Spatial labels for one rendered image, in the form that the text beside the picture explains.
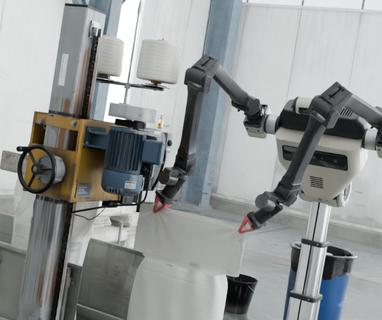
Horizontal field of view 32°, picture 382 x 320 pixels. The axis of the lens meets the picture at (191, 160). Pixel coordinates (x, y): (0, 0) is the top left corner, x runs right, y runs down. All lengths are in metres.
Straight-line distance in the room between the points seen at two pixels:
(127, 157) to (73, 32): 0.52
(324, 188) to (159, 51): 0.99
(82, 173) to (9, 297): 0.78
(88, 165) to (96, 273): 0.97
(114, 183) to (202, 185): 9.04
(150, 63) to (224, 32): 9.01
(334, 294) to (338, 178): 1.98
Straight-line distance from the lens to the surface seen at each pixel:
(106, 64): 2.74
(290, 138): 2.95
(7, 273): 3.08
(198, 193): 11.51
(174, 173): 2.71
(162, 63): 2.59
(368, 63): 10.88
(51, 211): 2.59
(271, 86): 11.33
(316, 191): 3.07
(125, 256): 3.32
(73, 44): 2.57
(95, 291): 3.45
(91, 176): 2.61
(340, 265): 4.79
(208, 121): 11.48
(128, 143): 2.47
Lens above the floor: 1.38
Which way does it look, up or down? 3 degrees down
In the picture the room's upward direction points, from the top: 9 degrees clockwise
